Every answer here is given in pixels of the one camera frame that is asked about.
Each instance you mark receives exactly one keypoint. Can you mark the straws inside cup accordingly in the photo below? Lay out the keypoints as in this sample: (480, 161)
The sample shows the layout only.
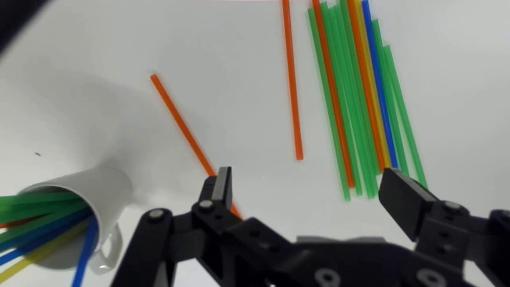
(32, 260)

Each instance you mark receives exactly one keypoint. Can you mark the white mug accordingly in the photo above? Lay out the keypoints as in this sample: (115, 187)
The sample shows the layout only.
(105, 191)

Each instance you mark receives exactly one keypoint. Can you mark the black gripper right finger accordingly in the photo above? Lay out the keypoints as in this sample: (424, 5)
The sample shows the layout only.
(406, 199)

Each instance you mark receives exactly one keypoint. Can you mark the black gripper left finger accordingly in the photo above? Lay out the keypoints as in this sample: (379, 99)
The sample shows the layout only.
(221, 185)

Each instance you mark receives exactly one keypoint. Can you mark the green straw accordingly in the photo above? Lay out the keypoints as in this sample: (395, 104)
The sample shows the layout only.
(32, 203)
(328, 104)
(354, 101)
(392, 105)
(343, 97)
(48, 228)
(41, 217)
(406, 116)

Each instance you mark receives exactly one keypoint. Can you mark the yellow straw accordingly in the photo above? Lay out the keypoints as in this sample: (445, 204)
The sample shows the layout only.
(373, 85)

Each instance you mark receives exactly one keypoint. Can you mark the orange straw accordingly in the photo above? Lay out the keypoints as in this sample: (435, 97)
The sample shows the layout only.
(9, 223)
(292, 80)
(333, 93)
(180, 121)
(366, 85)

